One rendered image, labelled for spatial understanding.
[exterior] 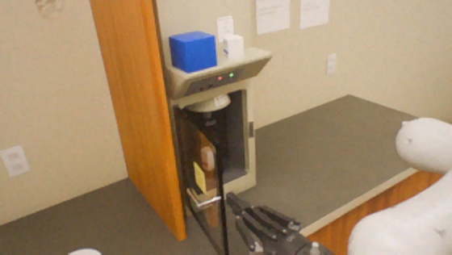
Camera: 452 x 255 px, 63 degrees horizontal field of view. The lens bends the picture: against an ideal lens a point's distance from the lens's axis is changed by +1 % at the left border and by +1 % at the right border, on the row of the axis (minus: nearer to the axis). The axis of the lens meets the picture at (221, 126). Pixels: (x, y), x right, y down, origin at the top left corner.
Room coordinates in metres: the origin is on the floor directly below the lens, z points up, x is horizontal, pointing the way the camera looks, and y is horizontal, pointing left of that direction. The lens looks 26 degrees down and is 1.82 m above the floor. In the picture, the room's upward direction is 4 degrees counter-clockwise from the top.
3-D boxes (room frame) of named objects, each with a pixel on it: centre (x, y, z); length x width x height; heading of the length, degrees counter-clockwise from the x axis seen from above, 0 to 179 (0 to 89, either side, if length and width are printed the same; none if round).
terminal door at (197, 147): (0.91, 0.07, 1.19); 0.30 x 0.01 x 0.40; 23
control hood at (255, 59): (1.09, -0.02, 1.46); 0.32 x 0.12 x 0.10; 121
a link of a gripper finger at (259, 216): (0.58, -0.08, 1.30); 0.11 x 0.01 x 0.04; 30
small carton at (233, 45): (1.12, -0.06, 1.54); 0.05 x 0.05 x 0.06; 15
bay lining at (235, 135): (1.25, 0.08, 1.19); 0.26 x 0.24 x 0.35; 121
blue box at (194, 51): (1.04, 0.06, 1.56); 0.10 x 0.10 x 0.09; 31
